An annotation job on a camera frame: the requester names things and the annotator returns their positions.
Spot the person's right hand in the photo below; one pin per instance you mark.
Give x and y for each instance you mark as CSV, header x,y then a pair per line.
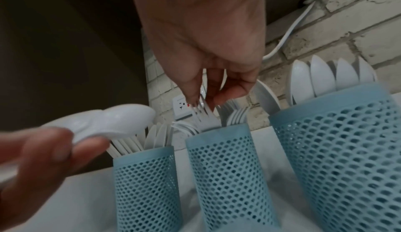
x,y
203,23

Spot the bunch of white plastic forks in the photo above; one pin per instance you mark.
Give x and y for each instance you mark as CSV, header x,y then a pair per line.
x,y
238,117

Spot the person's left hand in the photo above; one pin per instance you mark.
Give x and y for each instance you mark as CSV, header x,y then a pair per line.
x,y
34,171

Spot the white plastic spoon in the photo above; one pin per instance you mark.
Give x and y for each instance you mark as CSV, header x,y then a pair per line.
x,y
72,122
125,119

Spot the white wall power outlet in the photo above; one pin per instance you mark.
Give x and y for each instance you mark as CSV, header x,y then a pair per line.
x,y
181,107

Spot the bunch of white plastic knives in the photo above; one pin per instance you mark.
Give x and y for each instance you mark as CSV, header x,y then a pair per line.
x,y
156,134

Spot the white plastic fork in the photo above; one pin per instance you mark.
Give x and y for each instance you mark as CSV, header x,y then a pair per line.
x,y
206,119

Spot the bunch of white plastic spoons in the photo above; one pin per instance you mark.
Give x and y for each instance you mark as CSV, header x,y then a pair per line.
x,y
319,77

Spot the teal mesh cup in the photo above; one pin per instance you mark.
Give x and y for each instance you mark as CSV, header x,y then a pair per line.
x,y
228,171
147,189
344,151

